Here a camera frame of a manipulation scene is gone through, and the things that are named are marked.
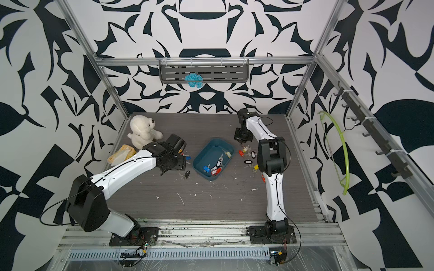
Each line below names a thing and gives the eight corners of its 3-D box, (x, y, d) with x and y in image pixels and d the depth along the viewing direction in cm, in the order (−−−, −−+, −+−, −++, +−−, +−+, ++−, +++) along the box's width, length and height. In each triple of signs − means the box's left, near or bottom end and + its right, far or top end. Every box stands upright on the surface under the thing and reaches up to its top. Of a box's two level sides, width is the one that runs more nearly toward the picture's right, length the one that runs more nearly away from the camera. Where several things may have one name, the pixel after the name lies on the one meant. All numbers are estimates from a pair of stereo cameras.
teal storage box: (189, 171, 96) (188, 165, 91) (214, 140, 110) (214, 134, 105) (213, 185, 91) (213, 180, 86) (235, 151, 104) (236, 145, 100)
